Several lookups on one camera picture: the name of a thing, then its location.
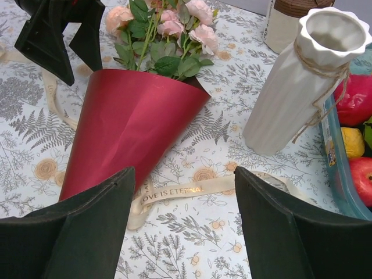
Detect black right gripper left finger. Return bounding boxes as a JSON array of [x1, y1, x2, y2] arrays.
[[1, 167, 135, 278]]

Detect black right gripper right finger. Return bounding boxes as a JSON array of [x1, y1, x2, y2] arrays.
[[235, 167, 371, 278]]

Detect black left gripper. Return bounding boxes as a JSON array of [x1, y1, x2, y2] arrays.
[[15, 0, 105, 85]]

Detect cream ribbon gold lettering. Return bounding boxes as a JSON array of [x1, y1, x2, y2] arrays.
[[0, 43, 309, 232]]

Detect red paper bouquet wrap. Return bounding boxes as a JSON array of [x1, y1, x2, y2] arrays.
[[60, 69, 210, 200]]

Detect white ribbed ceramic vase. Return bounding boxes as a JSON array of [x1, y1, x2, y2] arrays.
[[243, 7, 371, 156]]

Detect floral patterned table mat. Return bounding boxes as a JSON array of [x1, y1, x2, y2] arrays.
[[0, 0, 372, 279]]

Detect teal plastic fruit basket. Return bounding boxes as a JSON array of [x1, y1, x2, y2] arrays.
[[320, 47, 371, 220]]

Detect pink artificial flower bunch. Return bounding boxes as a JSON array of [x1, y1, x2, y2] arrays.
[[105, 1, 219, 81]]

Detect red apple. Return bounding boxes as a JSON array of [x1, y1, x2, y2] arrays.
[[349, 157, 371, 207]]

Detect small yellow lemon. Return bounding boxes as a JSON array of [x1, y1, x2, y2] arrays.
[[341, 127, 365, 159]]

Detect green toy watermelon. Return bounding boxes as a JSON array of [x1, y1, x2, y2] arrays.
[[363, 117, 372, 149]]

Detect red dragon fruit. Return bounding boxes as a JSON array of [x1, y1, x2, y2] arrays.
[[337, 74, 371, 127]]

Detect brown and white jar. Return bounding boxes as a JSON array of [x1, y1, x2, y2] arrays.
[[263, 0, 334, 54]]

